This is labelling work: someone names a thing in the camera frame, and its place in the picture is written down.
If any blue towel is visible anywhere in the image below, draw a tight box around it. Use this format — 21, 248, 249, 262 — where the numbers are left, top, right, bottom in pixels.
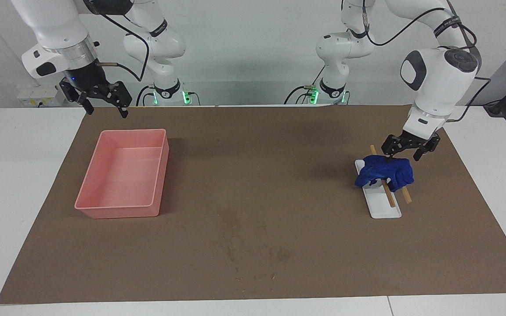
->
354, 154, 415, 193

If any white towel rack stand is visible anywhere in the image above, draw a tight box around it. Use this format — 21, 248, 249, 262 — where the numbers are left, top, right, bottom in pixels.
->
355, 159, 402, 219

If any white power box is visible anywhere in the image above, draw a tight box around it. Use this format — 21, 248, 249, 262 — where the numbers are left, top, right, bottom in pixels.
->
17, 86, 65, 107

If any pink plastic bin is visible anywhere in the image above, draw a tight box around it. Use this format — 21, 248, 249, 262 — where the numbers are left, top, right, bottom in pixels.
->
74, 129, 170, 219

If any brown table mat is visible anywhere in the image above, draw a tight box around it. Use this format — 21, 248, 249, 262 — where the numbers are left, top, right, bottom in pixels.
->
0, 104, 506, 305

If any black right base cable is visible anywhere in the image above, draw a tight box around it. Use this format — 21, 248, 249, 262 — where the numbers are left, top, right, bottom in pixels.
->
136, 85, 157, 106

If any black base cable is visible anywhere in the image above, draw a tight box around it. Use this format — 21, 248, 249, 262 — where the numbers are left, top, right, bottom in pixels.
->
136, 85, 157, 106
284, 66, 326, 105

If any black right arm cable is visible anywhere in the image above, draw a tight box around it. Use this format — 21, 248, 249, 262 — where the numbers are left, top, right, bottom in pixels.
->
96, 12, 151, 83

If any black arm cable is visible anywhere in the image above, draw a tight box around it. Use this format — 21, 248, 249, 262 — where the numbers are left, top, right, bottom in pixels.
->
96, 12, 151, 83
361, 0, 492, 122

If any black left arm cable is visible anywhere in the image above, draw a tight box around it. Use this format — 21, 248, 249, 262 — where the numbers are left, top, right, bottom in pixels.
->
361, 0, 492, 122

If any black left base cable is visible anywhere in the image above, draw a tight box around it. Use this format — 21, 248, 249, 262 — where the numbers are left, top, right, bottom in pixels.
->
284, 66, 326, 105

